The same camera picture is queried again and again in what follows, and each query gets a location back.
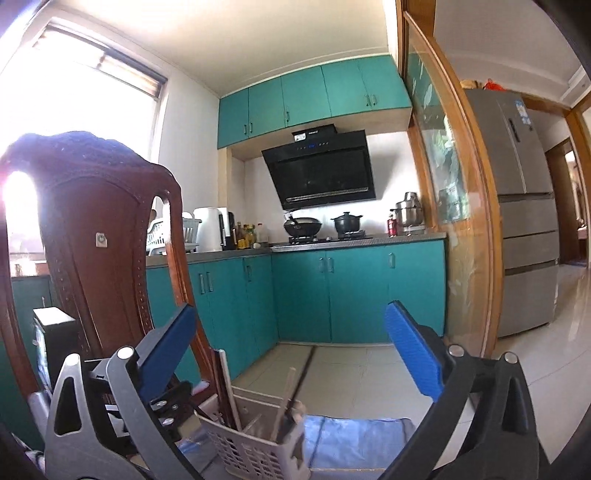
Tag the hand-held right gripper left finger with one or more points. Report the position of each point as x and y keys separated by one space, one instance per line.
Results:
x=168 y=350

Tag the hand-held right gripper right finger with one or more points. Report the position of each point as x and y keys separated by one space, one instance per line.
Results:
x=413 y=350

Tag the white plastic utensil holder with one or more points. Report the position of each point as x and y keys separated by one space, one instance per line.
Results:
x=249 y=452

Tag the teal base cabinets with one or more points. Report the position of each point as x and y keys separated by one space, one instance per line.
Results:
x=351 y=295

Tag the black box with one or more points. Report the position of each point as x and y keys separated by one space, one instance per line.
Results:
x=57 y=341

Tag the light blue cloth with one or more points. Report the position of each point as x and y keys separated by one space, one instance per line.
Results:
x=351 y=443

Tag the white dish rack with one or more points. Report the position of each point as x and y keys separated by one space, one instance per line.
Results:
x=173 y=235

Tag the red bottle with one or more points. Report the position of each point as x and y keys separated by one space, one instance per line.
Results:
x=393 y=227

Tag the white electric kettle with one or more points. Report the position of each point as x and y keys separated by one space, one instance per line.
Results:
x=207 y=230

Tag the black kitchen appliance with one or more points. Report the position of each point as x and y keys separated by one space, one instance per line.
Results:
x=229 y=230

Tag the gas stove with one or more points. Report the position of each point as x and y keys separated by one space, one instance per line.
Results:
x=330 y=238

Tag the stainless steel pot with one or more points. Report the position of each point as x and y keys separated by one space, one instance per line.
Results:
x=408 y=210

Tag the row of seasoning bottles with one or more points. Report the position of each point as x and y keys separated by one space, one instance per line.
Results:
x=251 y=236

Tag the black cooking pot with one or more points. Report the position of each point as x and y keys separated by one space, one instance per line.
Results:
x=347 y=223

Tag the brown wooden chair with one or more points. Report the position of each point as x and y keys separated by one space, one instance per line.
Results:
x=92 y=207

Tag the black wok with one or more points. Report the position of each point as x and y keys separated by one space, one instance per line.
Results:
x=302 y=226

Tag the wooden framed glass door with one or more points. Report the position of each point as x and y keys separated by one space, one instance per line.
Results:
x=443 y=184

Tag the silver refrigerator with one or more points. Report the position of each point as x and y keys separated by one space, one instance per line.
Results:
x=517 y=207

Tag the black range hood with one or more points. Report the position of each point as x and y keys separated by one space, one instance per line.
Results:
x=323 y=175

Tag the window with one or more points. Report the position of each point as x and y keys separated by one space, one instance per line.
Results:
x=69 y=92

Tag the wooden door frame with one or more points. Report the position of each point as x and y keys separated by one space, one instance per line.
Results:
x=579 y=161

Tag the teal wall cabinets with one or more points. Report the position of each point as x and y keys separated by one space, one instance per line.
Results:
x=314 y=97

